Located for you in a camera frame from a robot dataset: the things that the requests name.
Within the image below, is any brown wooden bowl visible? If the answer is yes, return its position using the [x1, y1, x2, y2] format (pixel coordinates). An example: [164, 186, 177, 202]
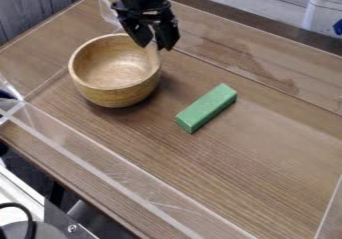
[68, 33, 161, 108]

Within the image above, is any clear acrylic table fence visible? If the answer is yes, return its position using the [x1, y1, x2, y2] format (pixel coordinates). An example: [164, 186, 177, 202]
[0, 0, 342, 239]

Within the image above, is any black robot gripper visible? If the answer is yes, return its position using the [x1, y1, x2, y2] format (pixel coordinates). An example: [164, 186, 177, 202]
[111, 0, 180, 51]

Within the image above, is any white bucket in background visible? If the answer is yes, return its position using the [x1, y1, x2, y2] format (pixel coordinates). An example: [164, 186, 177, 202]
[302, 0, 342, 39]

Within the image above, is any metal bracket with screw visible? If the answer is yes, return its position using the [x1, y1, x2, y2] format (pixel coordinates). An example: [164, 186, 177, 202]
[44, 205, 99, 239]

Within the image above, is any black cable loop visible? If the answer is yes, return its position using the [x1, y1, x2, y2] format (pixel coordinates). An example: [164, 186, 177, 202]
[0, 202, 37, 239]

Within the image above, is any clear acrylic corner bracket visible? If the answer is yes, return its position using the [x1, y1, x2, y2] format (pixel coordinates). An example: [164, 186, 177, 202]
[97, 0, 123, 30]

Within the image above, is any green rectangular block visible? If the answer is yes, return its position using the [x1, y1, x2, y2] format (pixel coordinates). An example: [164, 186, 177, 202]
[175, 84, 238, 134]

